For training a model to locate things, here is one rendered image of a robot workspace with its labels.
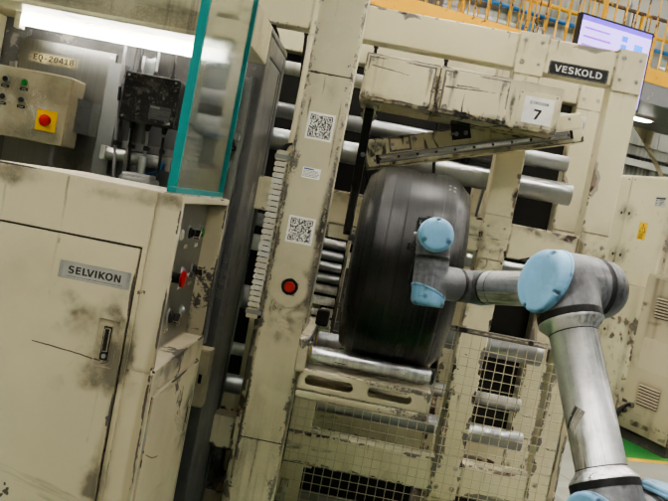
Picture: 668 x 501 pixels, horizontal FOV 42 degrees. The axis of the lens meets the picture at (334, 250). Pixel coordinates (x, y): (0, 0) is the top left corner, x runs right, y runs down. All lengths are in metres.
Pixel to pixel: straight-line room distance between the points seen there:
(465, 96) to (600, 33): 3.66
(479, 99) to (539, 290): 1.23
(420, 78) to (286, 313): 0.83
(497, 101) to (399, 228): 0.65
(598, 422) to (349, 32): 1.36
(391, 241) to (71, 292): 0.82
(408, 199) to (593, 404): 0.95
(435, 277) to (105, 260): 0.69
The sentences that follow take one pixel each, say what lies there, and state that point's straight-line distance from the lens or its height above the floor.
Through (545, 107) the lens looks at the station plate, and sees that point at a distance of 2.74.
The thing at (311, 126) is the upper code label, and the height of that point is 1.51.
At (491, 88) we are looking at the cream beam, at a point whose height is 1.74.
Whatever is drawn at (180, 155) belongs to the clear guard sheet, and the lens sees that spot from 1.81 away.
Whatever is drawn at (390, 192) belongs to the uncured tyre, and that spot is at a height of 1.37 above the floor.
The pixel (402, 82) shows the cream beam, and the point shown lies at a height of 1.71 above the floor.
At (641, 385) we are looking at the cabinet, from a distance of 6.89.
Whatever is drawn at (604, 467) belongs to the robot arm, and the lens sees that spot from 1.52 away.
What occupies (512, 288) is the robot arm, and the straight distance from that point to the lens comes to 1.86.
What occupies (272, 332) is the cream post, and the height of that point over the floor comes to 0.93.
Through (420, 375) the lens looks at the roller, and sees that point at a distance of 2.38.
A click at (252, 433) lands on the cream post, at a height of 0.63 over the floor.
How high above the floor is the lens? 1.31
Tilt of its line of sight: 3 degrees down
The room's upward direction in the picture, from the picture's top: 11 degrees clockwise
